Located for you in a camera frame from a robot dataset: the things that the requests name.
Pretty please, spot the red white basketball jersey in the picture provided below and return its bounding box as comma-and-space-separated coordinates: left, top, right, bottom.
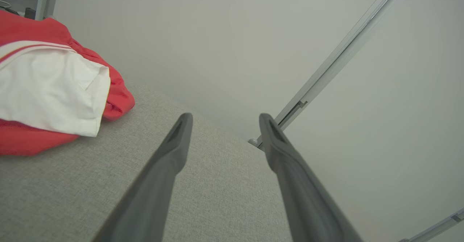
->
0, 10, 136, 156

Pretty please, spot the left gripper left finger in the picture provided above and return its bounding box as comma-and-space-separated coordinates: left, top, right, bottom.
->
92, 112, 194, 242

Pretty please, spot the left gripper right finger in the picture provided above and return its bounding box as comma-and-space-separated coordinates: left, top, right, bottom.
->
258, 113, 364, 242

